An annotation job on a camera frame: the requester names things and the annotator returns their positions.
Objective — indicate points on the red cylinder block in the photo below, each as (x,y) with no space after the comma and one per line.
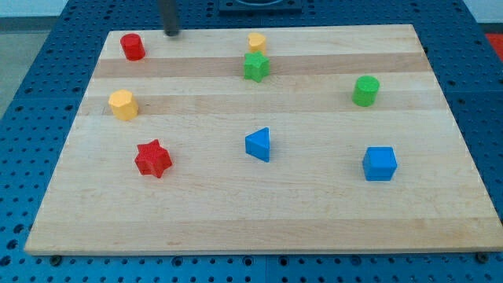
(132,47)

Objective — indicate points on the blue triangle block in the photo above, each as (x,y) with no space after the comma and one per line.
(258,144)

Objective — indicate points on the wooden board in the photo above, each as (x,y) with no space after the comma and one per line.
(312,197)

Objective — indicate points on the green star block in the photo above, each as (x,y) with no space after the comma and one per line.
(256,66)

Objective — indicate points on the yellow heart block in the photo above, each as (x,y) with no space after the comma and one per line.
(257,43)

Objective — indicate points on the red star block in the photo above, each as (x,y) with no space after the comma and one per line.
(152,159)

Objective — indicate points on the green cylinder block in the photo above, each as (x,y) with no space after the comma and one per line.
(365,90)

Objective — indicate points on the blue cube block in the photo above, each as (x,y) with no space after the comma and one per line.
(379,163)

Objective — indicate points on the yellow hexagon block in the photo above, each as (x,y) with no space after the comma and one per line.
(123,105)

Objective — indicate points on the black pusher rod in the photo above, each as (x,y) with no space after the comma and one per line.
(169,16)

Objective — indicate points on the red object at edge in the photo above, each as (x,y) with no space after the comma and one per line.
(496,41)

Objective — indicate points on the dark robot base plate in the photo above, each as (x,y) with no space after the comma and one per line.
(258,6)

